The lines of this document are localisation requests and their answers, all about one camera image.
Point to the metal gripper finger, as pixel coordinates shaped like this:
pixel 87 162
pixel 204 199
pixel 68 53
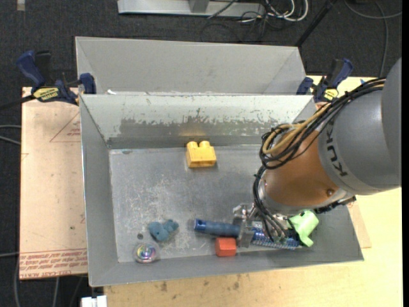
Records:
pixel 246 239
pixel 242 213

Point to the blue brush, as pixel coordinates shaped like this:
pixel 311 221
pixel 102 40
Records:
pixel 217 228

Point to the red block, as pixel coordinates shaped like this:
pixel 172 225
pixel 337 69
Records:
pixel 225 247

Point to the light green plastic toy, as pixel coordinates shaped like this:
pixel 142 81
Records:
pixel 303 225

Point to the grey metal bin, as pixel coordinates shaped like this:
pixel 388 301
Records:
pixel 179 190

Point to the yellow toy brick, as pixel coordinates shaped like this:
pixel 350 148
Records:
pixel 200 157

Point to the teal rubber toy lump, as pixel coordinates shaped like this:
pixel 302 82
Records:
pixel 161 230

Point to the iridescent round disc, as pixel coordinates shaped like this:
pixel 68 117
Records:
pixel 146 253

